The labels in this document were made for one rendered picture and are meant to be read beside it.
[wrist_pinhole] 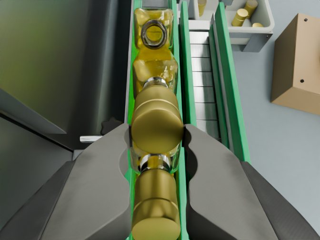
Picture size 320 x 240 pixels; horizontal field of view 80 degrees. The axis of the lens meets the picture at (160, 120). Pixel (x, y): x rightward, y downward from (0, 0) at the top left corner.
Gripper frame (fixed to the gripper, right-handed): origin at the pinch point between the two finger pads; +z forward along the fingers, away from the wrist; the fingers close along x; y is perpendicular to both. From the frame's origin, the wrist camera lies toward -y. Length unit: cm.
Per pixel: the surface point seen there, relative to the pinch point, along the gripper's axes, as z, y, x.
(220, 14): 31.2, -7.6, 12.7
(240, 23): 55, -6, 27
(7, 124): 6.2, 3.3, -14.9
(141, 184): -0.1, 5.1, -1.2
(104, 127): 9.5, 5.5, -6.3
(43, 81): 9.1, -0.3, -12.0
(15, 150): 6.0, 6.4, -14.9
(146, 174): 0.7, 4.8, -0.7
